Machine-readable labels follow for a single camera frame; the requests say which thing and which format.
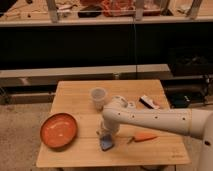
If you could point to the red cloth on shelf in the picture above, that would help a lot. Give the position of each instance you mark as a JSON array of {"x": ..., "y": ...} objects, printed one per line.
[{"x": 117, "y": 8}]

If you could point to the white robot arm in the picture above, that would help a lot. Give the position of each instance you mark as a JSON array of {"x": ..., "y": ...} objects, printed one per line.
[{"x": 196, "y": 123}]

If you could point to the long metal shelf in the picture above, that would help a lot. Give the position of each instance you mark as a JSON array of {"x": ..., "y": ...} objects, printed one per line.
[{"x": 51, "y": 76}]

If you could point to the orange toy carrot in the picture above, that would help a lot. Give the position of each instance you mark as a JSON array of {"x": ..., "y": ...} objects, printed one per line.
[{"x": 140, "y": 137}]

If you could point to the white plastic bottle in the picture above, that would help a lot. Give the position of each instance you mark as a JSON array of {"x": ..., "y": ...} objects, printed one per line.
[{"x": 131, "y": 104}]

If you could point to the translucent plastic cup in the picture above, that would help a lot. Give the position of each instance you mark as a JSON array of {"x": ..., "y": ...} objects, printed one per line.
[{"x": 98, "y": 96}]

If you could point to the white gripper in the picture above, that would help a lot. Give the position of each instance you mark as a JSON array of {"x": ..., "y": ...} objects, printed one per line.
[{"x": 108, "y": 129}]

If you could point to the orange round plate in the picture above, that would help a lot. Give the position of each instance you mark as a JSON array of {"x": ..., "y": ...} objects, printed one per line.
[{"x": 58, "y": 130}]

